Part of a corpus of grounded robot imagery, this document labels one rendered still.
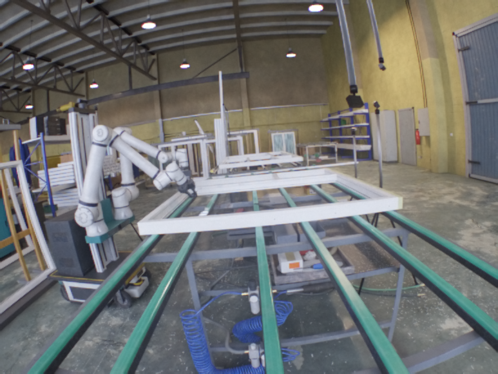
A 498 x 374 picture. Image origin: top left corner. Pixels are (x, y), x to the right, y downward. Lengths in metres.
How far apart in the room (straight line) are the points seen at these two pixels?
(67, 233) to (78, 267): 0.32
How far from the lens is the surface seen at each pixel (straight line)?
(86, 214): 2.05
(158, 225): 1.48
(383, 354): 0.62
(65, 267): 2.73
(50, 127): 6.27
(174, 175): 1.96
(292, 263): 1.39
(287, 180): 2.41
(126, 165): 2.75
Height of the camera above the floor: 1.30
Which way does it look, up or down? 10 degrees down
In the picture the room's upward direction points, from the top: 6 degrees counter-clockwise
